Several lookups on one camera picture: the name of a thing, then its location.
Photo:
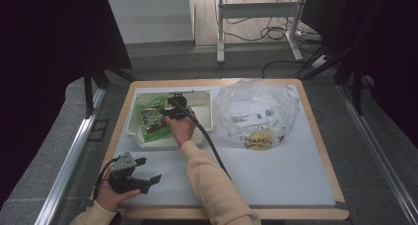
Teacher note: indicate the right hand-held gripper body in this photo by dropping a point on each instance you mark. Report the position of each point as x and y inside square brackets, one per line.
[177, 106]

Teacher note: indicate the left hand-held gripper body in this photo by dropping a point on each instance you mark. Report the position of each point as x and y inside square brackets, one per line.
[125, 175]

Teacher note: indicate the green snack packet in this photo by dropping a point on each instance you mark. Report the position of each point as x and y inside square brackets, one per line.
[149, 133]

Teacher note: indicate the white plastic bin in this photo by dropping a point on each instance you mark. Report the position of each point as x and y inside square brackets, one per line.
[203, 106]

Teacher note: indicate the clear plastic bag yellow print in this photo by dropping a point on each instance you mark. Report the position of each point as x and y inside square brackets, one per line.
[256, 100]

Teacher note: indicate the person's right hand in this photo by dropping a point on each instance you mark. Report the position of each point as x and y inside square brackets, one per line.
[182, 129]

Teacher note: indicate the person's left hand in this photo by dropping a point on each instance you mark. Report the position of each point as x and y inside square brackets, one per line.
[110, 198]

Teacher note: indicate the black floor plate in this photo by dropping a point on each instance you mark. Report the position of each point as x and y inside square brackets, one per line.
[98, 130]

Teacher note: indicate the black stand leg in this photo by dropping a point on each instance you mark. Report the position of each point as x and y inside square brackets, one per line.
[88, 93]
[356, 93]

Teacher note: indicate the white panel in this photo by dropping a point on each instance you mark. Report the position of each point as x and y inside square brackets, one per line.
[151, 17]

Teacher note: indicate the black curtain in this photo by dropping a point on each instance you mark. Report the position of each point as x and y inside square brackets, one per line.
[39, 70]
[387, 54]

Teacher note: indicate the white work board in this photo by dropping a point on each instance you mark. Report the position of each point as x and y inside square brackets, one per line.
[295, 213]

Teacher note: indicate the white power strip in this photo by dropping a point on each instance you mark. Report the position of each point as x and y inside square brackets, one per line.
[319, 62]

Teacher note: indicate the aluminium rail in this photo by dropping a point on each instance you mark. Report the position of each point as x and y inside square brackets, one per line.
[65, 165]
[381, 159]

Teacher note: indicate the white metal desk frame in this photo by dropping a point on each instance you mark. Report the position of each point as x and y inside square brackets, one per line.
[256, 10]

